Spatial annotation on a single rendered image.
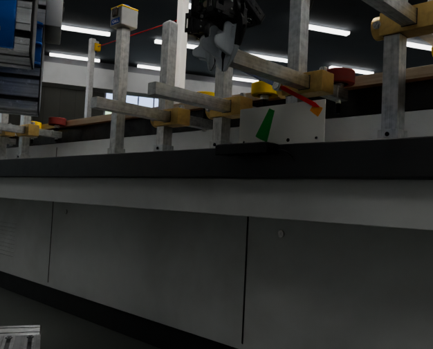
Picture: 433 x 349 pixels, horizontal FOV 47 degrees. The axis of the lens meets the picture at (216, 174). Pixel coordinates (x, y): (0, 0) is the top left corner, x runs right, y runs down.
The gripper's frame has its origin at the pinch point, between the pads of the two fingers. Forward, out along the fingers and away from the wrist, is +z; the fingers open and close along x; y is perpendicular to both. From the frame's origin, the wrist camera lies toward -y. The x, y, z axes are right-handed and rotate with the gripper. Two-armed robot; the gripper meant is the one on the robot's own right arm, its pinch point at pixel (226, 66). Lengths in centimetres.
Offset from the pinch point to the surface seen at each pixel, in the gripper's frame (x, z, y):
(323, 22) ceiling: -452, -322, -717
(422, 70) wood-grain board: 20, -7, -46
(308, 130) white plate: 1.5, 9.2, -26.8
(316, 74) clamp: 3.2, -3.7, -26.6
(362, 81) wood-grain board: 3.9, -6.3, -46.5
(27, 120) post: -152, -6, -29
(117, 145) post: -78, 9, -28
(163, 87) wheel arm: -23.6, 0.7, -3.4
